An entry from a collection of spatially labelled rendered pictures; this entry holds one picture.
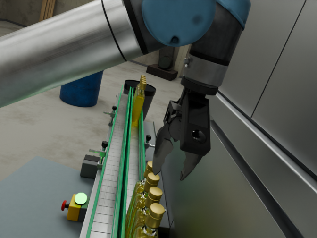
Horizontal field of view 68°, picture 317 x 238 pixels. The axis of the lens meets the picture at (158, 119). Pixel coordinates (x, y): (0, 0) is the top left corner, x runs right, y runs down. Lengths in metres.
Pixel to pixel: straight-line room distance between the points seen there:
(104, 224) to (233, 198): 0.51
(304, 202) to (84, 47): 0.33
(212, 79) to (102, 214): 0.65
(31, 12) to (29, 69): 10.83
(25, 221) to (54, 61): 0.84
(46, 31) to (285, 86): 0.40
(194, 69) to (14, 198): 0.92
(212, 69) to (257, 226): 0.26
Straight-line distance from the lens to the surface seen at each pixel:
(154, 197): 0.60
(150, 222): 0.57
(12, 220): 1.07
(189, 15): 0.25
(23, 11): 11.32
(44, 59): 0.29
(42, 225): 1.04
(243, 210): 0.48
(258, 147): 0.47
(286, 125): 0.46
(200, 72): 0.42
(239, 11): 0.42
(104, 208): 0.93
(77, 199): 1.00
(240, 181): 0.49
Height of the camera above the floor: 1.53
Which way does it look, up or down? 21 degrees down
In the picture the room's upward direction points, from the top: 17 degrees clockwise
